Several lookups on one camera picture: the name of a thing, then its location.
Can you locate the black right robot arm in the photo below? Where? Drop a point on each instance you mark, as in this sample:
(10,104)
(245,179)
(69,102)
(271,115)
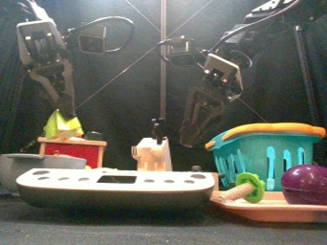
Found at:
(272,19)

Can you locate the small black block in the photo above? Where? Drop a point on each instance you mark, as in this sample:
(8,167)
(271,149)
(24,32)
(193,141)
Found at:
(94,136)

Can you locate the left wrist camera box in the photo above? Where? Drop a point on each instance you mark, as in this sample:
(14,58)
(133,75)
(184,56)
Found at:
(92,40)

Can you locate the purple toy ball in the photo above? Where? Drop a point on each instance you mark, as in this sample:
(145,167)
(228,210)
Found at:
(305,185)

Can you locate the red wooden toy box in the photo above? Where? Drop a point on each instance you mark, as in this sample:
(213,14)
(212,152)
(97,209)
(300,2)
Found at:
(73,151)

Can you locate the peach plate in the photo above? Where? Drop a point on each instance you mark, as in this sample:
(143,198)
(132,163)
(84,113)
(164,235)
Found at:
(276,210)

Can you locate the vertical metal frame pole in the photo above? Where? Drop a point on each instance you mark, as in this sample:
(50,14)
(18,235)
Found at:
(163,79)

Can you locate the teal basket orange rim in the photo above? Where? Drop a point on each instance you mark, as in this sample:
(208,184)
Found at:
(255,153)

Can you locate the yellow-green toy starfruit top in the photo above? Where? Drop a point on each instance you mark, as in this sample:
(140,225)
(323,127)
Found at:
(57,126)

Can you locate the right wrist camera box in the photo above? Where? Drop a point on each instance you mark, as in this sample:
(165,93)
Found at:
(180,52)

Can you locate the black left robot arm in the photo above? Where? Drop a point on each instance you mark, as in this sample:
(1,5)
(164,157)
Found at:
(10,8)

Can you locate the black stand pole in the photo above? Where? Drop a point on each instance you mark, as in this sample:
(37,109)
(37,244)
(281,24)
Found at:
(307,79)

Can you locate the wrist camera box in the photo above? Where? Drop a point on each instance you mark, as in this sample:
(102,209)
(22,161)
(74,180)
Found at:
(92,40)
(180,52)

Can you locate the small wooden toy fork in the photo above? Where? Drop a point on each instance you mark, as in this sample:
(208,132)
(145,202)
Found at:
(135,153)

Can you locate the grey toy pot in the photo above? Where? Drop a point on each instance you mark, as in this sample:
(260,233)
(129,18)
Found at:
(29,166)

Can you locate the wooden bolt green nut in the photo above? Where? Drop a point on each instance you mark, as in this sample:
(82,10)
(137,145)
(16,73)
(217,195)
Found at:
(251,186)

